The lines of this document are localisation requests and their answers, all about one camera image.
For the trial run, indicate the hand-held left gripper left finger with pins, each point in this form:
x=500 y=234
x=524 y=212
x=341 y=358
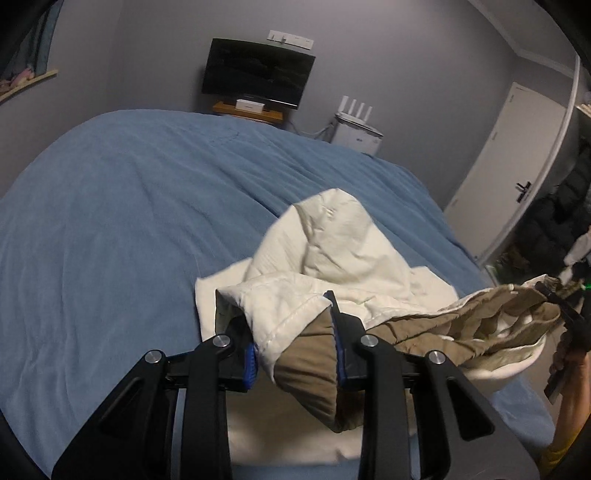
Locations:
x=250 y=369

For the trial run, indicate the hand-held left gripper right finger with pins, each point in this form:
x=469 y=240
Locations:
x=340 y=355

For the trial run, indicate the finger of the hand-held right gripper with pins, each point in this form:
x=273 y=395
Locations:
x=561 y=307

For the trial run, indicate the cream hooded padded jacket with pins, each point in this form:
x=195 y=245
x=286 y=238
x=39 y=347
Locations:
x=332 y=240

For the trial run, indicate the person's right forearm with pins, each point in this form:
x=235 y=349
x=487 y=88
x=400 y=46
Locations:
x=572 y=424

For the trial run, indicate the dark hanging clothes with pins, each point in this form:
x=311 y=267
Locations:
x=554 y=217

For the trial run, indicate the person's right hand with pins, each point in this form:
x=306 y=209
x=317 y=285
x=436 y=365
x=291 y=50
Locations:
x=575 y=364

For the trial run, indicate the white door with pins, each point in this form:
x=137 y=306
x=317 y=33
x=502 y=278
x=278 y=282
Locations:
x=508 y=175

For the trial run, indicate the blue fleece blanket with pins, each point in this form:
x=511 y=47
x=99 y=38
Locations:
x=115 y=221

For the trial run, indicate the white cabinet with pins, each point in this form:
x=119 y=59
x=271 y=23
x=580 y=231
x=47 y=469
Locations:
x=353 y=142

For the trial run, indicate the white router with antennas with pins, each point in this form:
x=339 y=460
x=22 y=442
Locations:
x=355 y=121

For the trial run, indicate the wooden tv stand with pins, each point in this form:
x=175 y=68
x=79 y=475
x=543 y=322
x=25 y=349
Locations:
x=226 y=110

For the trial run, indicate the white box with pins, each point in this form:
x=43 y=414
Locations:
x=250 y=105

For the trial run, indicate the black flat television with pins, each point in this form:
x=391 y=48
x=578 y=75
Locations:
x=258 y=74

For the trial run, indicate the wooden window ledge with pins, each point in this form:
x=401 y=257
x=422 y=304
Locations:
x=27 y=85

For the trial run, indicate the pink items on ledge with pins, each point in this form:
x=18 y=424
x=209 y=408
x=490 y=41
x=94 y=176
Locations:
x=18 y=78

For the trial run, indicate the teal curtain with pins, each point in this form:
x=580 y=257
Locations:
x=46 y=37

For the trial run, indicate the white wall outlet strip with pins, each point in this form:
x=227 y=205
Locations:
x=291 y=39

